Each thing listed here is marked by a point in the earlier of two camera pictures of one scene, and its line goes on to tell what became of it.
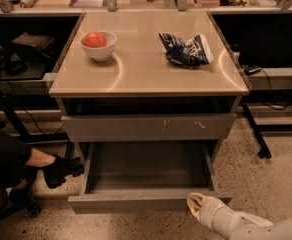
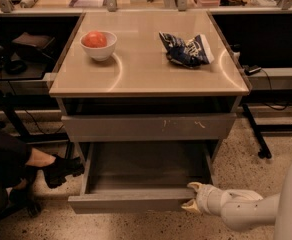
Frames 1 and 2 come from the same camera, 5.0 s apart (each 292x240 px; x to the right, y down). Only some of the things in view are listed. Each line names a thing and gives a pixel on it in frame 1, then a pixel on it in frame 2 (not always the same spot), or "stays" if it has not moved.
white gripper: [213, 212] → [205, 198]
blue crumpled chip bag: [194, 52] stays
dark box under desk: [34, 48] stays
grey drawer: [148, 177] stays
